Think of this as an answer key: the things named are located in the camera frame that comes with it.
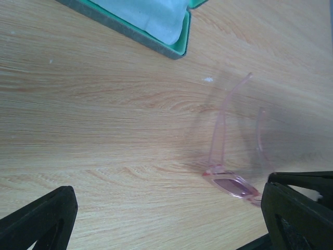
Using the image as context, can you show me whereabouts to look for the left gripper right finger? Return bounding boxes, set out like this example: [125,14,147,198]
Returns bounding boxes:
[261,183,332,249]

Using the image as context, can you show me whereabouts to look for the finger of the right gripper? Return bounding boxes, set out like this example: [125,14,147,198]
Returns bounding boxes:
[235,170,333,250]

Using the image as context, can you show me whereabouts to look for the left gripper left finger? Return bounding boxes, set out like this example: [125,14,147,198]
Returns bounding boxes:
[1,186,78,249]

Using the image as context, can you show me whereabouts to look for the pink sunglasses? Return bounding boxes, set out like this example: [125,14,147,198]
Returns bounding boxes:
[202,73,262,207]

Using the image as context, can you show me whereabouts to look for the grey glasses case green lining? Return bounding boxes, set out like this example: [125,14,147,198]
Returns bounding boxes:
[57,0,206,60]

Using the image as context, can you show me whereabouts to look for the light blue cleaning cloth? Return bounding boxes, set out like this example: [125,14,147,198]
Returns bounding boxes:
[93,0,189,45]

